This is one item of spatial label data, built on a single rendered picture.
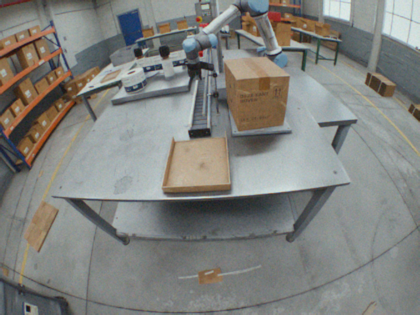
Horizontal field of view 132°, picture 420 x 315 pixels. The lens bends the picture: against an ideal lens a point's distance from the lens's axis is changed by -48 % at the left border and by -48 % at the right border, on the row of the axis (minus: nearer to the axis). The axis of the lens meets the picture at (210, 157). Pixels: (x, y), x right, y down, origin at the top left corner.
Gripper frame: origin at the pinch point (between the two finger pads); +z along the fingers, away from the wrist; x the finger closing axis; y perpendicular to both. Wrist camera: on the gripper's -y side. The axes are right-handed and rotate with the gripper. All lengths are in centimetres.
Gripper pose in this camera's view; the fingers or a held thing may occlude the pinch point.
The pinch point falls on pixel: (202, 79)
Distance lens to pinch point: 128.2
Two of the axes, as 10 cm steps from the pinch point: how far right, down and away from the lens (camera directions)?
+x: 0.5, 9.7, -2.3
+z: 1.1, 2.3, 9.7
